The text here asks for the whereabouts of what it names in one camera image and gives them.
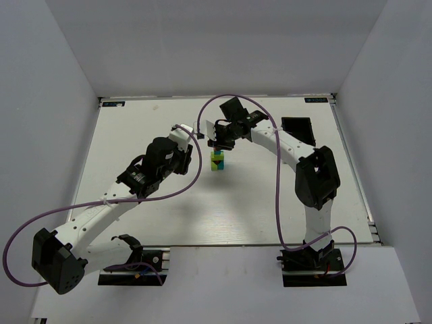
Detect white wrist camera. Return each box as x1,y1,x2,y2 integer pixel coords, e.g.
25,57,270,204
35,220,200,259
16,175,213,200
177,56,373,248
168,124,194,152
196,120,216,141

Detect purple cable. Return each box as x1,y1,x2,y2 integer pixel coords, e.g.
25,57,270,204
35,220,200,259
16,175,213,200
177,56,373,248
2,124,203,287
196,94,357,278

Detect blue corner label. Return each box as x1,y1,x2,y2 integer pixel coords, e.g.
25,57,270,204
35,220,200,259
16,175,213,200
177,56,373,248
102,101,126,107
304,97,328,103

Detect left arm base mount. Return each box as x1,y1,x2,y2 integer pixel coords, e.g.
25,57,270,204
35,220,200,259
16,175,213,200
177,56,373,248
98,248,170,287

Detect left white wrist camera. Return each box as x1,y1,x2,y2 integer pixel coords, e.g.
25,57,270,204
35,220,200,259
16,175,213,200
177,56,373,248
168,124,194,152

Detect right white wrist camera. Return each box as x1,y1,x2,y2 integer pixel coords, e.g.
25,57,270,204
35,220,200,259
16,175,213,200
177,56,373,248
196,120,216,141

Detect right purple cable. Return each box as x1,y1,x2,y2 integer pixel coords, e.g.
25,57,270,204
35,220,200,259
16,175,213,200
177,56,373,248
196,94,357,278

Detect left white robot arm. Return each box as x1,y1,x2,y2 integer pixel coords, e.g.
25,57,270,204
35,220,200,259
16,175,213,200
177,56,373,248
32,132,192,294

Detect left blue corner label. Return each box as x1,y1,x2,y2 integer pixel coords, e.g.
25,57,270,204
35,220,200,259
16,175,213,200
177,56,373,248
102,101,126,107

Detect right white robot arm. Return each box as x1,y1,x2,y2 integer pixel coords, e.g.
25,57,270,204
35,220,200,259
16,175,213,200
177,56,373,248
196,94,340,268

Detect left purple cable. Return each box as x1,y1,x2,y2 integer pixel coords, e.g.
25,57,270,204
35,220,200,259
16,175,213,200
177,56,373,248
2,124,203,287

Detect green rectangular block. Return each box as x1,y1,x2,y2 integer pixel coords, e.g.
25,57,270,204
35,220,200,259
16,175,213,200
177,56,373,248
211,155,224,163

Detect right blue corner label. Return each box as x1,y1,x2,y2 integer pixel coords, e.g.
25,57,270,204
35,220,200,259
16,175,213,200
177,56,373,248
304,97,328,103

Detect green cube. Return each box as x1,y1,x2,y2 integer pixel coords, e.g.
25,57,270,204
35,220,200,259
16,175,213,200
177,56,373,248
211,151,223,157

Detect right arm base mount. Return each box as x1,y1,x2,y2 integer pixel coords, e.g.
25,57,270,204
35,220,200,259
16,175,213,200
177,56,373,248
276,248,347,288

